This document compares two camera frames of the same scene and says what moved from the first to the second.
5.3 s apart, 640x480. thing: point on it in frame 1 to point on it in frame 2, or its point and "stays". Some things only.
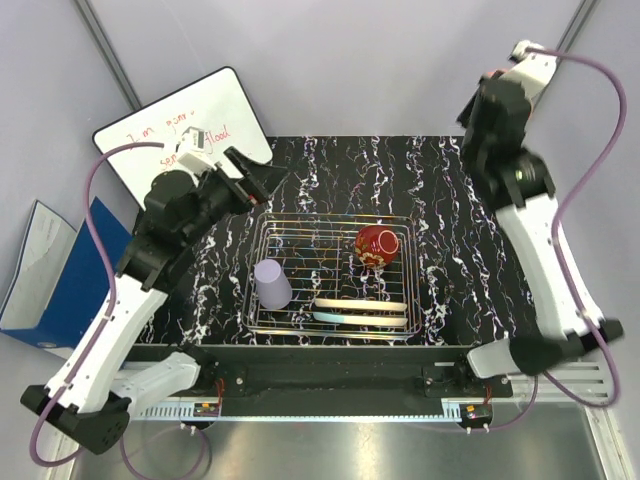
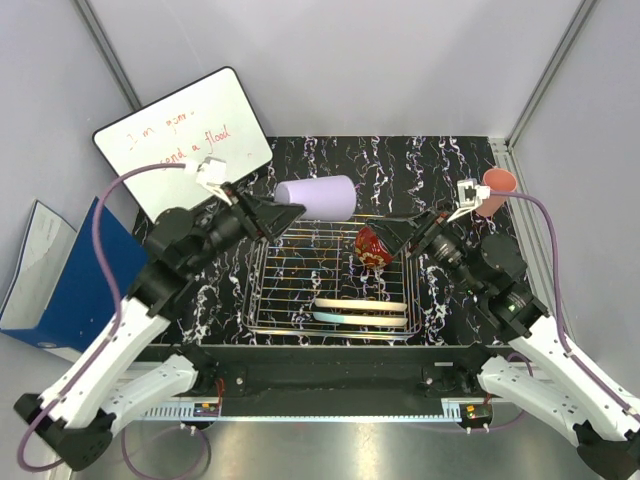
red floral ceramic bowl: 376,245 stays
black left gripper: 262,177 to 273,218
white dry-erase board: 218,105 stays
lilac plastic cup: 273,286 to 329,198
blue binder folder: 59,274 stays
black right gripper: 472,102 to 397,232
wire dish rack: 332,275 stays
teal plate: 361,319 stays
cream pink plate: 361,304 stays
